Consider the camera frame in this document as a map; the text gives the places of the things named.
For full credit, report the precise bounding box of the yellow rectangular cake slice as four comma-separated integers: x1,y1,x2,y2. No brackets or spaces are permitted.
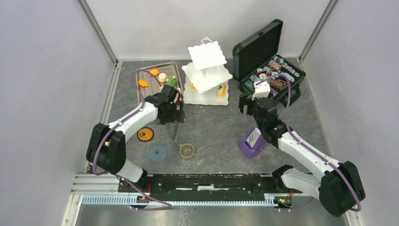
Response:
217,84,227,98

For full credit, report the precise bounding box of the white three-tier cake stand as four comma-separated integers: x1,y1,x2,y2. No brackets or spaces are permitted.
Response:
182,37,232,106

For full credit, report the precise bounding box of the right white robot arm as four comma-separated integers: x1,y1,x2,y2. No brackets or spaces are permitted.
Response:
239,94,366,217

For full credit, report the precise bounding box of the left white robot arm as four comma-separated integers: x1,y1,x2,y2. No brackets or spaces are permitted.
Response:
86,85,185,192

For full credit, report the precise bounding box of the brown poker chip stack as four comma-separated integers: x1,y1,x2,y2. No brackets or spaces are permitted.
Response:
267,78,286,90

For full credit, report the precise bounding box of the green swirl roll cake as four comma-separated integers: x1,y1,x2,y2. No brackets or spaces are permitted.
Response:
165,76,178,88

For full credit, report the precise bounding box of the green poker chip stack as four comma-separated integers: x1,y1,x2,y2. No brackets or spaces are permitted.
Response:
244,80,255,93

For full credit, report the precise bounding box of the yellow smiley coaster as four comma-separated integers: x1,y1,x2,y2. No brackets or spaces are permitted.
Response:
136,127,155,142

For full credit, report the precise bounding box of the purple card shuffler box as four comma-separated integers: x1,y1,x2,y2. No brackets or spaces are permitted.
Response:
238,127,267,159

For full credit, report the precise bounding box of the cream round cake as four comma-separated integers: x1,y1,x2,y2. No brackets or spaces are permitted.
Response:
158,73,168,83

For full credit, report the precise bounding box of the orange fish cookie lower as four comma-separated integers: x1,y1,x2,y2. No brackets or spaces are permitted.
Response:
138,80,149,88

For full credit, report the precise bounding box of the orange fish cookie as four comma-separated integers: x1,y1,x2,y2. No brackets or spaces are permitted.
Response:
138,80,149,88
149,69,159,77

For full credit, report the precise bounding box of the silver metal tray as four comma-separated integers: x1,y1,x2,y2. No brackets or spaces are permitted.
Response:
136,62,184,104

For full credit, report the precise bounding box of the orange fish cookie upper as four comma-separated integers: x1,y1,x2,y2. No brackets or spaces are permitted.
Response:
149,69,159,77

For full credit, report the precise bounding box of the olive green cup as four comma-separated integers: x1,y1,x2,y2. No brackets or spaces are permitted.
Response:
179,144,195,158

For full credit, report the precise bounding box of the blue round coaster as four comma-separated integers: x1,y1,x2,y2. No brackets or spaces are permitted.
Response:
148,145,168,162

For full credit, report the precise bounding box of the black poker chip case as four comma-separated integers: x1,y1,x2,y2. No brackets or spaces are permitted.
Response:
232,19,306,106

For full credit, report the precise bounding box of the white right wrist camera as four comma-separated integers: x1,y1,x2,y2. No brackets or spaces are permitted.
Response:
252,81,271,100

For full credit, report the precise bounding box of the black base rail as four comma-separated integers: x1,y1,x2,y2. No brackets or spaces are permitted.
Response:
135,173,299,202

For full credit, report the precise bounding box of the aluminium cable duct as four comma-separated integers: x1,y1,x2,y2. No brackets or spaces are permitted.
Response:
81,194,294,207

